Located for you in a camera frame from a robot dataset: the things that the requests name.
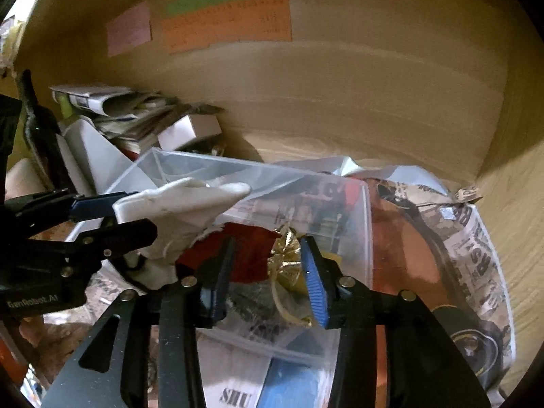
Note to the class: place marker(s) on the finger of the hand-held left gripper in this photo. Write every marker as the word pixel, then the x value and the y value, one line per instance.
pixel 123 238
pixel 91 207

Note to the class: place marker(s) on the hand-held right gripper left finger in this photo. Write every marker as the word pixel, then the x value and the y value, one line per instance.
pixel 217 293

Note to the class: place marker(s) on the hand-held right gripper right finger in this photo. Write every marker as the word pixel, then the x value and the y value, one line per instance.
pixel 313 289

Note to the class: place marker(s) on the gold ribbon bow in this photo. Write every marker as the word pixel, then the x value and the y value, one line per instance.
pixel 285 259

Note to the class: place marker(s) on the white soft cloth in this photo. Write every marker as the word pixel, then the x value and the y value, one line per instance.
pixel 182 208

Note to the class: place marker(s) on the clear plastic container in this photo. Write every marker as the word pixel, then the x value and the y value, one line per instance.
pixel 293 195

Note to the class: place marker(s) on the red cloth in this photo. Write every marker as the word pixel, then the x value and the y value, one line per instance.
pixel 246 250

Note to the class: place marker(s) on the white plastic holder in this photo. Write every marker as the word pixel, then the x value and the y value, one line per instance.
pixel 91 153

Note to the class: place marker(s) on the white printed paper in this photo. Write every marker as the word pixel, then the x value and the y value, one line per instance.
pixel 233 374

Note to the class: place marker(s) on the brown leather item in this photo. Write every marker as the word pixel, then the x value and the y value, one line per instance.
pixel 399 255

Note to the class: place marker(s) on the blue flat item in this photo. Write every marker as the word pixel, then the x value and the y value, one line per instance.
pixel 293 384

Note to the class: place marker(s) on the pile of folded papers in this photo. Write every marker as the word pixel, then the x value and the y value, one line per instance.
pixel 123 112

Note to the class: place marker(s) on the small white box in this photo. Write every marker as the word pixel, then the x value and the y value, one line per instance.
pixel 191 131

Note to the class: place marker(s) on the newspaper print bag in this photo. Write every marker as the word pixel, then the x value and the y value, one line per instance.
pixel 471 255

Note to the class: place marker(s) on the pink paper note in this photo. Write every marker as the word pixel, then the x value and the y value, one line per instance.
pixel 128 29

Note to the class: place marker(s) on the orange paper note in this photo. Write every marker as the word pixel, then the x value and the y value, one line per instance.
pixel 229 23

